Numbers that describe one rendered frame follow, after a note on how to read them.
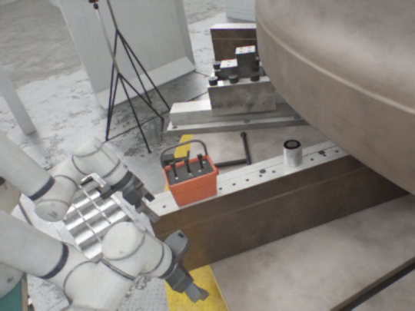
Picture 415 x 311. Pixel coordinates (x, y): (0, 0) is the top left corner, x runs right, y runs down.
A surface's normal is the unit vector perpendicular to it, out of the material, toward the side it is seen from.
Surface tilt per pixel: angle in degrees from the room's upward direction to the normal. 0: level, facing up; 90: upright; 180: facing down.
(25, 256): 94
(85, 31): 90
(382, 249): 0
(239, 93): 90
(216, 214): 90
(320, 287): 0
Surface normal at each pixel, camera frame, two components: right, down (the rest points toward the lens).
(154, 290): -0.15, -0.80
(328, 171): 0.29, 0.52
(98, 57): 0.63, 0.37
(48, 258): 0.85, 0.12
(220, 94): -0.09, 0.59
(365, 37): -0.93, 0.06
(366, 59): -0.75, -0.35
